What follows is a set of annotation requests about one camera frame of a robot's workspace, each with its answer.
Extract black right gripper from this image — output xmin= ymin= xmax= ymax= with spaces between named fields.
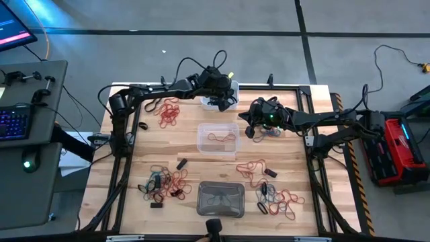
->
xmin=237 ymin=96 xmax=294 ymax=140

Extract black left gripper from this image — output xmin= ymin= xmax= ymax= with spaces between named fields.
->
xmin=196 ymin=66 xmax=237 ymax=113

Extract black thin rubber band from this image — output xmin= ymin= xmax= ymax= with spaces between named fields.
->
xmin=144 ymin=97 xmax=163 ymax=113

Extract pile of blue rubber bands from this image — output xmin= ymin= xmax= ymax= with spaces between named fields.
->
xmin=254 ymin=184 xmax=275 ymax=211

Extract teal thin rubber band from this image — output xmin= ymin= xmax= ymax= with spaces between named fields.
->
xmin=142 ymin=183 xmax=165 ymax=202
xmin=147 ymin=164 xmax=169 ymax=184

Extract red and teal band cluster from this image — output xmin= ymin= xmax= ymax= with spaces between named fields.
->
xmin=253 ymin=127 xmax=282 ymax=143

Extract white plastic basket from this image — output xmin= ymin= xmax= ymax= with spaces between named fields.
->
xmin=200 ymin=79 xmax=241 ymax=112

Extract clear plastic basket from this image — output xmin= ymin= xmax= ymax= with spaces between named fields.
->
xmin=196 ymin=122 xmax=241 ymax=155

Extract grey translucent plastic basket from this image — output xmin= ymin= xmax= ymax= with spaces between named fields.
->
xmin=196 ymin=180 xmax=247 ymax=219

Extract yellow black hazard tape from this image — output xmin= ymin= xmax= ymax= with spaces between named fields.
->
xmin=333 ymin=93 xmax=376 ymax=237

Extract grey small box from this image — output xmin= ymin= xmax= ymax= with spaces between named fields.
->
xmin=87 ymin=133 xmax=112 ymax=147

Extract red black power station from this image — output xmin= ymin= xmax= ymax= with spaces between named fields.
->
xmin=361 ymin=110 xmax=430 ymax=188

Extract white paper sheet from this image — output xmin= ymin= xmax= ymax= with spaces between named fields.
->
xmin=58 ymin=130 xmax=92 ymax=178

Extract dark teal case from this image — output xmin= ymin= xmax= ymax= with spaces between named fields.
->
xmin=399 ymin=84 xmax=430 ymax=118

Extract grey desk panel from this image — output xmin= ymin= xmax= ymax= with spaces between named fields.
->
xmin=0 ymin=60 xmax=69 ymax=149
xmin=0 ymin=142 xmax=63 ymax=231

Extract black screw clamp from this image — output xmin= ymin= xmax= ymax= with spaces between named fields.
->
xmin=31 ymin=75 xmax=56 ymax=105
xmin=1 ymin=69 xmax=43 ymax=85

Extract black computer mouse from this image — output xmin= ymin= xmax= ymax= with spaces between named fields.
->
xmin=21 ymin=149 xmax=42 ymax=174

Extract backlit black keyboard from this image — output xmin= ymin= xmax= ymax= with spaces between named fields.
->
xmin=0 ymin=104 xmax=34 ymax=142

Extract computer monitor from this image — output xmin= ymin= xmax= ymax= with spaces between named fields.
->
xmin=0 ymin=0 xmax=38 ymax=53

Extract black aluminium frame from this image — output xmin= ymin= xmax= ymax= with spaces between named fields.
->
xmin=79 ymin=83 xmax=361 ymax=236

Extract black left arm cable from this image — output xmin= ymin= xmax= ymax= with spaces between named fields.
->
xmin=171 ymin=49 xmax=228 ymax=85

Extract teal cables in bin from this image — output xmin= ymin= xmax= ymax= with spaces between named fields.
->
xmin=265 ymin=186 xmax=286 ymax=216

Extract black floor cable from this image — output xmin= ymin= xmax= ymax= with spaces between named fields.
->
xmin=364 ymin=44 xmax=425 ymax=99

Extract orange cable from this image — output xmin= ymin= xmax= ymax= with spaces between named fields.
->
xmin=23 ymin=0 xmax=51 ymax=61

